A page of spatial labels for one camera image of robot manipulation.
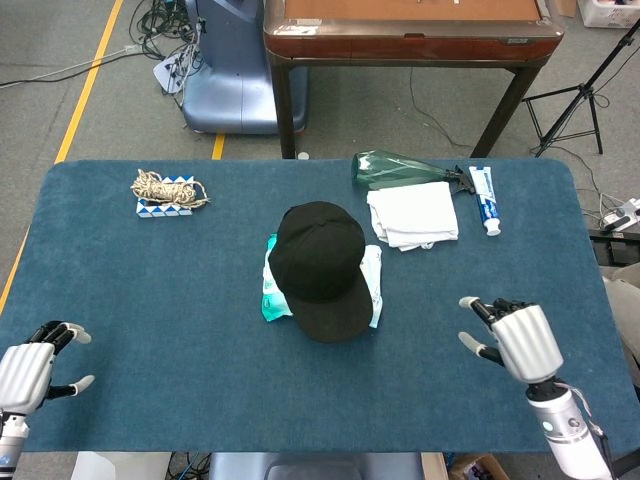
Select grey blue robot chassis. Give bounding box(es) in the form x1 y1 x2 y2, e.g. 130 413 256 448
207 452 425 480

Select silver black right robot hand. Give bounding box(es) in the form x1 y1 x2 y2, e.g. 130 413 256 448
458 296 565 385

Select black camera tripod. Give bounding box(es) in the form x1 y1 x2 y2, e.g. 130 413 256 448
522 19 640 159

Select folded white cloth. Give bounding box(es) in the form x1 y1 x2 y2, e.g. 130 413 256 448
366 181 460 253

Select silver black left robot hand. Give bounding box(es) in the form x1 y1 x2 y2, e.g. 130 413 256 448
0 320 95 416

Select cardboard box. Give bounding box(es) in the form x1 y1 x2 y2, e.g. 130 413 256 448
447 452 511 480

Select blue white toothpaste tube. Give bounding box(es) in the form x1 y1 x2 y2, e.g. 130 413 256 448
468 165 503 237

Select white power strip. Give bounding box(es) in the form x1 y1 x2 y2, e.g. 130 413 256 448
598 197 640 236

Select green wet wipes pack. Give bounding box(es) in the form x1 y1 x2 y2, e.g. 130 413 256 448
259 233 296 323

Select beige braided rope bundle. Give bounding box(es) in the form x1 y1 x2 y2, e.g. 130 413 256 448
130 168 211 210

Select light blue wet wipes pack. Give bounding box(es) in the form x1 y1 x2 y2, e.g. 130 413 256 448
360 243 385 330

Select tangled floor cables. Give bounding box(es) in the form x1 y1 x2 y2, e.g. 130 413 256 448
128 0 209 99

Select brown wooden mahjong table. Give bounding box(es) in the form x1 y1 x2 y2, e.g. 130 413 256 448
263 0 565 160

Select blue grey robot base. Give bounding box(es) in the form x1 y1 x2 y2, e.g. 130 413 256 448
180 0 309 135

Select black baseball cap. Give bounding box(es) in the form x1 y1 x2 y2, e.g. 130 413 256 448
267 200 375 344

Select blue carpet table cover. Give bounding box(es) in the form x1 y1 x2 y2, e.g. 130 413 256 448
0 158 640 454

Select white storage box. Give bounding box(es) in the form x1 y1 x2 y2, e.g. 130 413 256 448
577 0 640 29

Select long yellow floor tape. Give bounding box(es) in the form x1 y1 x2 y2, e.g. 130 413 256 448
0 0 125 316

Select blue white snake cube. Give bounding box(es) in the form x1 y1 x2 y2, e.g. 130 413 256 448
135 173 196 220

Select white floor cable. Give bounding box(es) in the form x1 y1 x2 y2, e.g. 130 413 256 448
0 43 144 91

